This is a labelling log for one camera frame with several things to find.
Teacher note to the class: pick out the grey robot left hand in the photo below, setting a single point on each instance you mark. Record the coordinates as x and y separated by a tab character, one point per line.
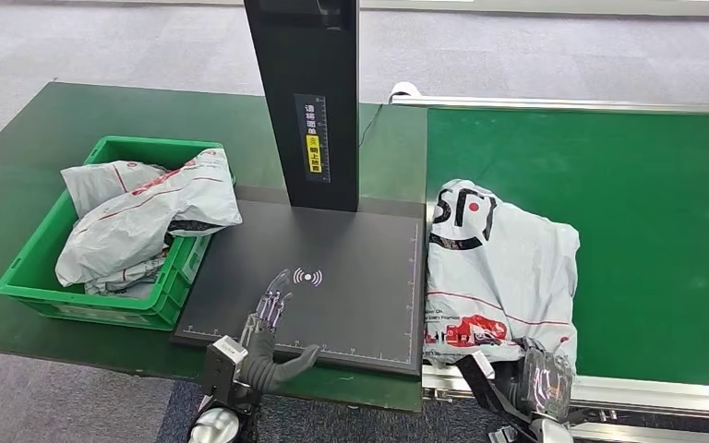
263	361

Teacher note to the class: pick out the green plastic crate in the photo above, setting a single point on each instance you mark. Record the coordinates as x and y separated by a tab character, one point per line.
30	275

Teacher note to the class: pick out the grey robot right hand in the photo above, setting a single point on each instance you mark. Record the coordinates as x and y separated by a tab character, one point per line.
544	385

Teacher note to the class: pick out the green conveyor belt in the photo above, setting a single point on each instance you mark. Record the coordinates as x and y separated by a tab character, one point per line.
648	202

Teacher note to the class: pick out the black label with yellow sticker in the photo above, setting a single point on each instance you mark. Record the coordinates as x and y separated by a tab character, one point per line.
313	140

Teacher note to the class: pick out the crumpled white printed package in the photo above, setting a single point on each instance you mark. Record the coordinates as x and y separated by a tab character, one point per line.
125	278

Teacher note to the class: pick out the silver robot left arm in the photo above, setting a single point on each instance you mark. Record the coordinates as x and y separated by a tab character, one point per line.
217	428

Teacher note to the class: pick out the large white courier package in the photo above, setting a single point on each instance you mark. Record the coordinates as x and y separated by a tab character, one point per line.
507	269

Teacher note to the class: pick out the small white courier package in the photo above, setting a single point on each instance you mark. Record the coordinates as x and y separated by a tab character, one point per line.
94	183

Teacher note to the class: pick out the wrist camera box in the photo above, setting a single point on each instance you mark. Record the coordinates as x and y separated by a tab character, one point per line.
220	364
477	379

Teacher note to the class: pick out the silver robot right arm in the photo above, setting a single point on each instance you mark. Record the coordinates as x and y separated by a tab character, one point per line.
550	433

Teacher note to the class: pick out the white package with red stripe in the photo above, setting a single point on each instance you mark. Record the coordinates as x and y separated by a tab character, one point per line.
146	214

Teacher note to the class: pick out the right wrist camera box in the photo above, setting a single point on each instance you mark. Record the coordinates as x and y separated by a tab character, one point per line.
477	379

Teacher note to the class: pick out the silver conveyor side rail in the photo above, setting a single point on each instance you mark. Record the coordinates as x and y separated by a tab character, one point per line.
574	104
648	397

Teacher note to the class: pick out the black inbound scanner machine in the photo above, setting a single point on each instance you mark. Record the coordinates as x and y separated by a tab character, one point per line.
354	306

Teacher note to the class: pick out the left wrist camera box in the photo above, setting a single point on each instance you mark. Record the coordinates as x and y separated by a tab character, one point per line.
220	364

